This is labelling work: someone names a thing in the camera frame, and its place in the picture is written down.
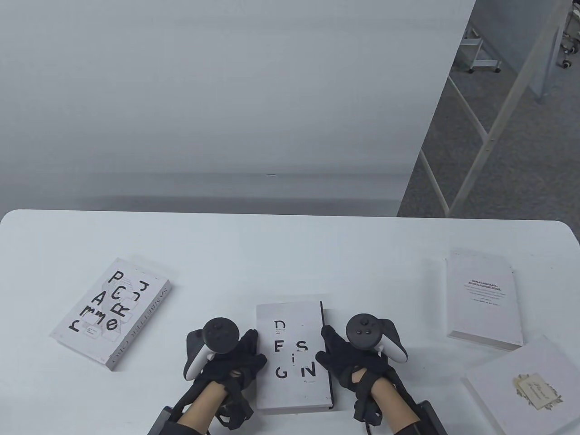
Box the white book with floral label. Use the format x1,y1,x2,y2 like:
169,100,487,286
461,335,580,435

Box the white backdrop board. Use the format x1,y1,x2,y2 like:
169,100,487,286
0,0,477,217

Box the person's right hand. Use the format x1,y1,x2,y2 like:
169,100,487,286
315,325,396,400

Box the white book black letters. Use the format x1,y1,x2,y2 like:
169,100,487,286
50,257,174,372

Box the white book black spine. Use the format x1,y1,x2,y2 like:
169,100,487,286
256,301,337,414

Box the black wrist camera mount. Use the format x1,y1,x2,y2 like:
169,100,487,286
147,405,184,435
417,401,449,435

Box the white book pink-striped spine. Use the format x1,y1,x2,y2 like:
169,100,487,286
445,249,524,352

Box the person's left forearm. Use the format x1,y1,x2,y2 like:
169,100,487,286
177,381,227,429

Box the white wheeled cart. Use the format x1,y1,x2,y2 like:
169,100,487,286
460,26,503,74

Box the white metal frame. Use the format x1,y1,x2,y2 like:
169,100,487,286
419,0,580,218

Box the office chair wheeled base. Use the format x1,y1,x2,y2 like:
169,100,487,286
560,0,580,69

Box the person's right forearm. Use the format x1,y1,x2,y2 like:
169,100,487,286
372,376,415,435

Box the black and white controller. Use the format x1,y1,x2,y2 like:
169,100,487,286
184,317,240,381
346,314,409,363

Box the black cable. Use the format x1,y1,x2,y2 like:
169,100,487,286
217,383,254,431
353,385,386,429

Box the person's left hand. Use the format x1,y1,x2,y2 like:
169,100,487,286
198,329,269,393

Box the grey partition panel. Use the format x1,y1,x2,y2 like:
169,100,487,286
471,0,560,101

